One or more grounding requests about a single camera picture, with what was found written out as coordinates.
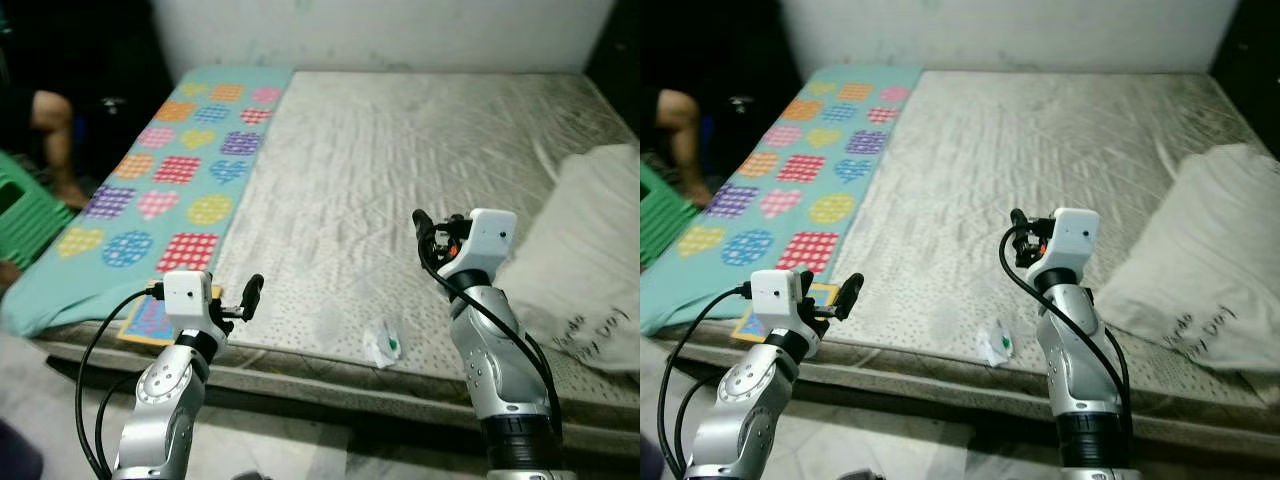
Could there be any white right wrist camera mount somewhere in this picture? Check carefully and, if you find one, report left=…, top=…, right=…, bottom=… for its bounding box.
left=440, top=208, right=518, bottom=286
left=1035, top=207, right=1101, bottom=283

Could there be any short black left arm cable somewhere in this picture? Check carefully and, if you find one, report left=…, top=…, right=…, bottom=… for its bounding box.
left=95, top=370, right=146, bottom=476
left=675, top=370, right=731, bottom=471

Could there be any black tufted headboard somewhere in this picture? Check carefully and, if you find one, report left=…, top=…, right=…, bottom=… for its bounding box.
left=1210, top=0, right=1280, bottom=136
left=585, top=0, right=641, bottom=131

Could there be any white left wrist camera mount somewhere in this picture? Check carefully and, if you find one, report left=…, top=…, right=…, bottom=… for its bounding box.
left=162, top=270, right=223, bottom=336
left=750, top=268, right=807, bottom=331

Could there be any person in blue shirt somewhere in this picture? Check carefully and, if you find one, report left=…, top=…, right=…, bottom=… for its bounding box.
left=655, top=88, right=713, bottom=206
left=30, top=90, right=91, bottom=211

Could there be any yellow-edged children's board book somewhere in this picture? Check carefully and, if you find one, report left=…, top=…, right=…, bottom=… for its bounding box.
left=117, top=280, right=223, bottom=348
left=730, top=283, right=841, bottom=346

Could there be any grey quilted mattress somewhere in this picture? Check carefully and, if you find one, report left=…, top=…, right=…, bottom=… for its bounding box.
left=30, top=68, right=641, bottom=441
left=655, top=68, right=1280, bottom=441

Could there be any teal blanket with coloured hearts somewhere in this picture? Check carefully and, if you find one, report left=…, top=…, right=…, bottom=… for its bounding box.
left=0, top=66, right=296, bottom=339
left=640, top=66, right=923, bottom=336

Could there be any green plastic stool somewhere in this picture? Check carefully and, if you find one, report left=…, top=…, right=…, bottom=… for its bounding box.
left=640, top=160, right=701, bottom=269
left=0, top=150, right=76, bottom=271

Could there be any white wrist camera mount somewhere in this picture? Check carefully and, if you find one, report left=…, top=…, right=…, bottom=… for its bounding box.
left=162, top=270, right=223, bottom=336
left=750, top=268, right=807, bottom=331
left=1035, top=207, right=1101, bottom=283
left=440, top=208, right=518, bottom=286

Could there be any white pillow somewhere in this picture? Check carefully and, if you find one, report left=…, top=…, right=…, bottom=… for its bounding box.
left=1095, top=143, right=1280, bottom=376
left=495, top=143, right=641, bottom=373

